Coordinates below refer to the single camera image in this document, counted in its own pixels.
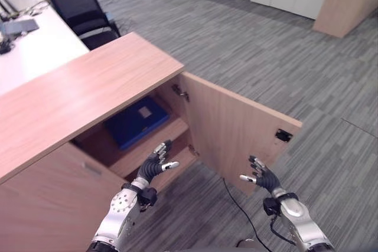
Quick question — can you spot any grey laptop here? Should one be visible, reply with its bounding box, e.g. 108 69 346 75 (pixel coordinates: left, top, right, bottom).
0 18 40 36

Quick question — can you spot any metal door hinge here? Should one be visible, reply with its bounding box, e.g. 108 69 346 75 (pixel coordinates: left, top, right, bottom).
172 84 191 102

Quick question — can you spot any blue folder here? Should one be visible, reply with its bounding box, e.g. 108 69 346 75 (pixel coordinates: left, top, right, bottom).
103 96 172 151

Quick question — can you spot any metal cabinet handle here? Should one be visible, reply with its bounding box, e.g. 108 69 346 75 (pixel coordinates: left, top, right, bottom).
82 162 103 176

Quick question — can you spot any white desk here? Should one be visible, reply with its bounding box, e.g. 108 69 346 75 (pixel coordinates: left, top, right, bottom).
0 0 91 97

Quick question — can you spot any black floor cable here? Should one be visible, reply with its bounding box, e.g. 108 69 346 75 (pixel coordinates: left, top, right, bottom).
221 176 271 252

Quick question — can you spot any wooden cabinet door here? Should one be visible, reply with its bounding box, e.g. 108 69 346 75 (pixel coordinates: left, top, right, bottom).
178 71 303 197

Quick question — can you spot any black mesh office chair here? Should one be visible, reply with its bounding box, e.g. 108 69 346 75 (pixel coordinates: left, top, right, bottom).
46 0 122 51

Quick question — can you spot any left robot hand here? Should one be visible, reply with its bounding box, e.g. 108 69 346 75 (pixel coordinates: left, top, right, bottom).
136 139 180 189

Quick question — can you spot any black door latch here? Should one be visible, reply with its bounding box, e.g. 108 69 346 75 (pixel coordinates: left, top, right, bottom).
275 129 294 143

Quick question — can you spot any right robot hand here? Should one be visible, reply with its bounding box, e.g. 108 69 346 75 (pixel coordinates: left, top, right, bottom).
239 155 282 193

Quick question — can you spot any wooden partition panel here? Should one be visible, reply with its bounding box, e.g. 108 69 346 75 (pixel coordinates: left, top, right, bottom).
312 0 378 39

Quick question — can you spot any wooden office cabinet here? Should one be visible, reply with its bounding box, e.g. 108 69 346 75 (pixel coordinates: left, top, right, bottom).
0 31 303 252

